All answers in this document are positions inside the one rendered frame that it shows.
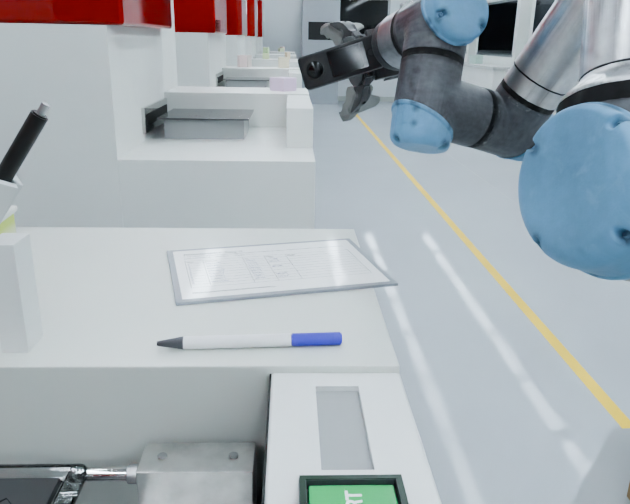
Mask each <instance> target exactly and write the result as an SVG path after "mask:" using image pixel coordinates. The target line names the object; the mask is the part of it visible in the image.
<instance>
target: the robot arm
mask: <svg viewBox="0 0 630 504"><path fill-rule="evenodd" d="M399 6H400V8H399V9H398V10H397V11H395V12H393V13H392V14H390V15H389V16H387V17H386V18H385V19H384V20H383V21H381V22H380V23H379V24H378V25H377V26H376V27H375V29H369V30H366V31H365V32H364V34H361V33H360V32H359V30H361V29H363V28H364V25H362V24H361V23H352V22H350V21H340V22H330V23H325V24H323V25H322V26H321V28H320V35H321V36H322V35H325V36H326V38H327V39H329V38H330V39H331V40H332V41H333V43H334V45H335V46H334V47H330V48H327V49H324V50H321V51H318V52H315V53H312V54H309V55H306V56H302V57H300V58H299V59H298V65H299V68H300V72H301V75H302V79H303V82H304V86H305V88H306V89H307V90H313V89H317V88H320V87H323V86H326V85H329V84H333V83H336V82H339V81H342V80H345V79H349V81H350V83H351V84H352V85H353V86H350V87H347V90H346V100H345V102H344V103H343V105H342V111H341V112H339V114H340V117H341V119H342V121H343V122H345V121H349V120H352V119H353V118H354V117H355V116H356V115H357V114H358V113H360V112H363V111H365V110H368V109H370V108H372V107H375V106H376V105H378V103H379V102H380V97H379V96H376V95H372V91H373V86H372V85H371V83H372V82H373V80H374V79H375V80H380V79H383V80H384V81H387V80H392V79H396V78H398V80H397V86H396V92H395V98H394V102H393V103H392V107H391V112H392V119H391V127H390V139H391V141H392V143H393V144H394V145H395V146H397V147H399V148H401V149H404V150H407V151H411V152H419V153H424V154H440V153H444V152H446V151H447V150H448V149H449V147H450V143H453V144H457V145H460V146H464V147H469V148H473V149H476V150H480V151H483V152H486V153H490V154H493V155H496V156H497V157H499V158H502V159H510V160H514V161H522V164H521V168H520V173H519V181H518V199H519V206H520V211H521V215H522V219H523V222H524V224H525V227H526V229H527V231H528V233H529V235H530V236H531V238H532V239H533V241H534V242H535V243H536V244H537V245H538V246H539V247H540V248H541V249H542V251H543V252H544V253H545V254H546V255H547V256H549V257H550V258H551V259H553V260H554V261H556V262H558V263H560V264H562V265H564V266H567V267H570V268H573V269H577V270H580V271H582V272H584V273H586V274H588V275H591V276H594V277H597V278H600V279H605V280H624V281H629V282H630V0H555V1H554V3H553V4H552V6H551V7H550V9H549V10H548V12H547V13H546V15H545V16H544V18H543V19H542V21H541V22H540V24H539V25H538V27H537V28H536V30H535V31H534V33H533V34H532V36H531V37H530V39H529V40H528V42H527V43H526V45H525V46H524V48H523V49H522V51H521V52H520V54H519V55H518V57H517V58H516V60H515V61H514V63H513V64H512V66H511V67H510V69H509V70H508V72H507V73H506V75H505V76H504V78H503V79H502V81H501V83H500V84H499V85H498V87H497V88H496V90H495V91H494V90H491V89H487V88H484V87H480V86H477V85H474V84H471V83H468V82H465V81H462V80H461V78H462V72H463V65H464V59H465V52H466V46H467V45H468V44H470V43H472V42H473V41H474V40H475V39H476V38H477V37H479V36H480V34H481V33H482V32H483V30H484V29H485V27H486V25H487V22H488V17H489V8H488V3H487V0H411V1H410V2H408V3H406V2H402V3H400V5H399ZM578 79H579V81H578V84H577V85H576V86H575V87H574V88H572V87H573V85H574V84H575V83H576V81H577V80H578ZM571 88H572V89H571ZM570 89H571V90H570ZM555 109H556V114H555V115H553V114H552V113H553V112H554V110H555Z"/></svg>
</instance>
